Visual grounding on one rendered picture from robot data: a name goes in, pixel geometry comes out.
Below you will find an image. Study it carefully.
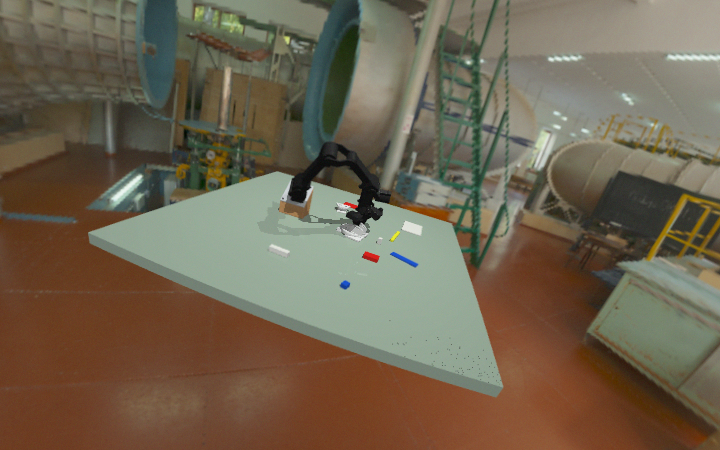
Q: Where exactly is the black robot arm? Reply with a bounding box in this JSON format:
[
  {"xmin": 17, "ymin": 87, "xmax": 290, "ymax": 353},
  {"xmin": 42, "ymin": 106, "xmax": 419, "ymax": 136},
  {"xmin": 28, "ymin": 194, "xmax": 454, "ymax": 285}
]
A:
[{"xmin": 288, "ymin": 141, "xmax": 392, "ymax": 221}]

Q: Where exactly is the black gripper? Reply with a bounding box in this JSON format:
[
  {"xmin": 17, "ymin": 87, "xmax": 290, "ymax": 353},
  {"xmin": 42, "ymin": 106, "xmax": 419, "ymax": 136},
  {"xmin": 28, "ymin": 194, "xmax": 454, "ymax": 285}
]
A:
[{"xmin": 346, "ymin": 198, "xmax": 373, "ymax": 227}]

